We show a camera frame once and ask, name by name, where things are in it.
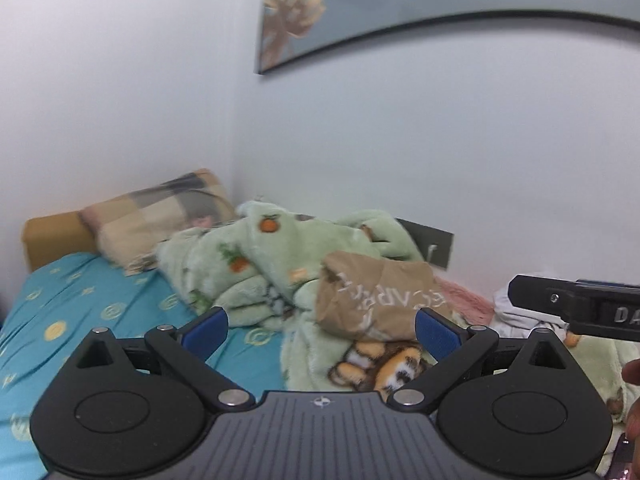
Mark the mustard yellow headboard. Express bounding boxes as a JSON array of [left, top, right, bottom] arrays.
[[22, 212, 98, 273]]

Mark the white cloth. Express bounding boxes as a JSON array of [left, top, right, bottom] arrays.
[[492, 285, 569, 339]]

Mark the dark grey panel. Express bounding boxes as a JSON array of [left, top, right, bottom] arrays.
[[395, 217, 455, 268]]

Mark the green printed fleece blanket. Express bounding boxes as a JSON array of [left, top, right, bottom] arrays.
[[155, 200, 633, 461]]

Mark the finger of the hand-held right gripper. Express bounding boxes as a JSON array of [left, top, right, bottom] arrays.
[[508, 274, 577, 319], [575, 279, 640, 292]]

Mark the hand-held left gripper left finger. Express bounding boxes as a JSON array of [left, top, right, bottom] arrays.
[[75, 307, 255, 413]]

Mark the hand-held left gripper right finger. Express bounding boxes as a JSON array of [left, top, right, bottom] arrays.
[[389, 308, 573, 413]]

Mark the pink fluffy cloth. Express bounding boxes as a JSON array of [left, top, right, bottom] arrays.
[[435, 275, 496, 327]]

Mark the turquoise smiley bed sheet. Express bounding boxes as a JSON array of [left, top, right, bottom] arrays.
[[0, 252, 288, 466]]

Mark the person's right hand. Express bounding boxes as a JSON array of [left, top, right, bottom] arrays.
[[622, 359, 640, 442]]

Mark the plaid beige pillow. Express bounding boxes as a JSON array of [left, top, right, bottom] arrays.
[[80, 169, 238, 273]]

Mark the tan printed T-shirt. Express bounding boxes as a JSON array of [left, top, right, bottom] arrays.
[[315, 250, 448, 347]]

